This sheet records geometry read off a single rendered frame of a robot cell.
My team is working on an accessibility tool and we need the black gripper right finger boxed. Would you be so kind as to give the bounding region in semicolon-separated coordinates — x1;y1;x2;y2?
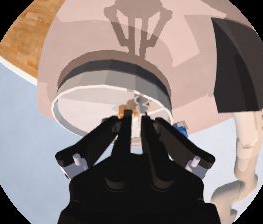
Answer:
138;103;216;189

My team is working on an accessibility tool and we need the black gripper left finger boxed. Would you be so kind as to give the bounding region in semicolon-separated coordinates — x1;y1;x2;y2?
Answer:
55;103;134;189

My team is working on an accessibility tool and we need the grey metal bushing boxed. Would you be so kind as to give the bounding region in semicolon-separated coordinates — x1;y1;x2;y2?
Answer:
136;102;150;111
134;93;150;104

